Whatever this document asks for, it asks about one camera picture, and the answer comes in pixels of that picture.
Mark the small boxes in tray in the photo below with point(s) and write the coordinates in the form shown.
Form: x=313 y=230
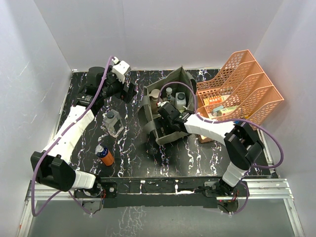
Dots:
x=223 y=111

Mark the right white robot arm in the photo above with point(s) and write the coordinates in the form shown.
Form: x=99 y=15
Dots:
x=242 y=144

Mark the orange low basket tray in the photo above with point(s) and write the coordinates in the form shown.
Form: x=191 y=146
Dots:
x=206 y=103

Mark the white rectangular bottle black cap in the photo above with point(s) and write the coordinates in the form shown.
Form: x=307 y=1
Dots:
x=180 y=101

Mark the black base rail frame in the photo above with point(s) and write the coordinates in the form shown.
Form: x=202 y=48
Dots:
x=164 y=191

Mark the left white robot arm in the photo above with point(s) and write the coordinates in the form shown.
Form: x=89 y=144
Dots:
x=51 y=166

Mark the orange tall file organizer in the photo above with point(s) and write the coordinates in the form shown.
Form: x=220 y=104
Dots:
x=242 y=75

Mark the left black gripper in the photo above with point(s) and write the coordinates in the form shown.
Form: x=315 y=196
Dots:
x=126 y=96

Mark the orange spray bottle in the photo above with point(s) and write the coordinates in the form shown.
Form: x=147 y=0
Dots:
x=104 y=155

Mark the clear square bottle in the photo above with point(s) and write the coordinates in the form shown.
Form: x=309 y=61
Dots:
x=113 y=123

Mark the olive green canvas bag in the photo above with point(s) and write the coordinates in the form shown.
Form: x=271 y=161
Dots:
x=163 y=122

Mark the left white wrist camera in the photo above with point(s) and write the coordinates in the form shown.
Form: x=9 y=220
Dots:
x=120 y=69

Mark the beige pump lotion bottle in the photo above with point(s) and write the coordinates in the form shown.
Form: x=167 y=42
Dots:
x=154 y=99

